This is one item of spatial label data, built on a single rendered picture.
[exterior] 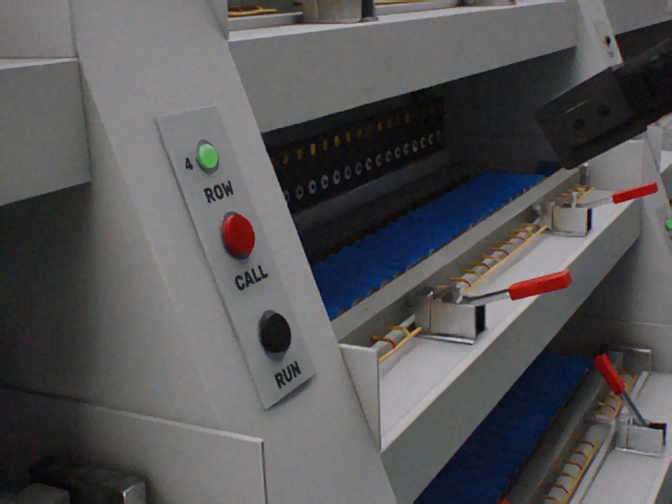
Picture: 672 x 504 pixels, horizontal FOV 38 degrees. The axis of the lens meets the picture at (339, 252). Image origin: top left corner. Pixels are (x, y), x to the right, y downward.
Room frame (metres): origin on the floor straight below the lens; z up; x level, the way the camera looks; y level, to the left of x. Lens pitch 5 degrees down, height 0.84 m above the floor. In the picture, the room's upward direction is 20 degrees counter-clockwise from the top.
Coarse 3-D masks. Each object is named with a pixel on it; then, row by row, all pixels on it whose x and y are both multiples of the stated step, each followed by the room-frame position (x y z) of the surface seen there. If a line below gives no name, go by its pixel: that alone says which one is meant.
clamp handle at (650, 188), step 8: (648, 184) 0.77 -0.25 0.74; (656, 184) 0.77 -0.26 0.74; (616, 192) 0.79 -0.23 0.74; (624, 192) 0.78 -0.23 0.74; (632, 192) 0.77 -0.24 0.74; (640, 192) 0.77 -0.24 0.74; (648, 192) 0.77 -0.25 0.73; (600, 200) 0.79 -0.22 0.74; (608, 200) 0.79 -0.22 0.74; (616, 200) 0.78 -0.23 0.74; (624, 200) 0.78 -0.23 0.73
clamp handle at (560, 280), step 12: (540, 276) 0.56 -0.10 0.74; (552, 276) 0.54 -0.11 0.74; (564, 276) 0.54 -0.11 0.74; (456, 288) 0.57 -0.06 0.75; (516, 288) 0.55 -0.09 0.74; (528, 288) 0.55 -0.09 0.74; (540, 288) 0.55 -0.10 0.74; (552, 288) 0.54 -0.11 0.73; (564, 288) 0.54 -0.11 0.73; (456, 300) 0.58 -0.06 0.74; (468, 300) 0.57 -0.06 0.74; (480, 300) 0.57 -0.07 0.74; (492, 300) 0.56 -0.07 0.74
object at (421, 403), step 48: (480, 144) 1.03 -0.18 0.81; (528, 144) 1.00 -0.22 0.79; (624, 144) 0.95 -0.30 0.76; (384, 192) 0.88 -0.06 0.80; (576, 240) 0.78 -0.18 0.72; (624, 240) 0.89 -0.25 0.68; (480, 288) 0.67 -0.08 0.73; (576, 288) 0.74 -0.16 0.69; (528, 336) 0.64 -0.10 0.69; (384, 384) 0.51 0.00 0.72; (432, 384) 0.51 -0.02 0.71; (480, 384) 0.56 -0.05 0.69; (384, 432) 0.46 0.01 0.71; (432, 432) 0.49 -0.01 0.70
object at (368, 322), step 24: (528, 192) 0.86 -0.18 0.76; (552, 192) 0.87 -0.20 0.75; (504, 216) 0.77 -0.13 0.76; (528, 216) 0.81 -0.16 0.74; (456, 240) 0.71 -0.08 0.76; (480, 240) 0.71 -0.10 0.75; (504, 240) 0.76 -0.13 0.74; (528, 240) 0.76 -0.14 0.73; (432, 264) 0.65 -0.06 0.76; (456, 264) 0.67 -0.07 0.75; (480, 264) 0.69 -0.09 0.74; (384, 288) 0.60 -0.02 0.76; (408, 288) 0.60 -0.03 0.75; (360, 312) 0.56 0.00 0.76; (384, 312) 0.57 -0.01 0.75; (408, 312) 0.60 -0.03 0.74; (336, 336) 0.52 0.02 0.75; (360, 336) 0.54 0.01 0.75; (384, 336) 0.57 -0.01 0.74; (408, 336) 0.56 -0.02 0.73
